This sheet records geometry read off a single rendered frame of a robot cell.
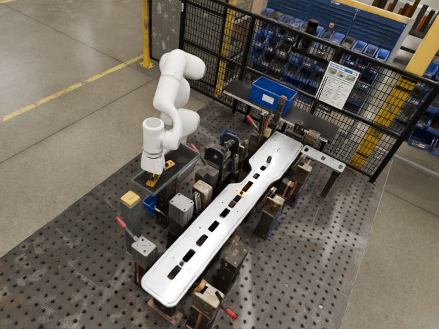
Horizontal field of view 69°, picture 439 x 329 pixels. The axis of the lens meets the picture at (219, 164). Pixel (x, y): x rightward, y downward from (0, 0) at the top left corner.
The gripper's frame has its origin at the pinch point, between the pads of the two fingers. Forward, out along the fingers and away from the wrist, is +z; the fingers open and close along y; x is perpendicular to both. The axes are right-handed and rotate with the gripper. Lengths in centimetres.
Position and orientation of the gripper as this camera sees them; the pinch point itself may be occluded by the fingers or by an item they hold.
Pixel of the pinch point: (153, 176)
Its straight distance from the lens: 152.8
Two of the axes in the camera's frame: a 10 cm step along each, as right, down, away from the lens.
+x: 3.0, -6.4, 7.1
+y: 9.4, 3.1, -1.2
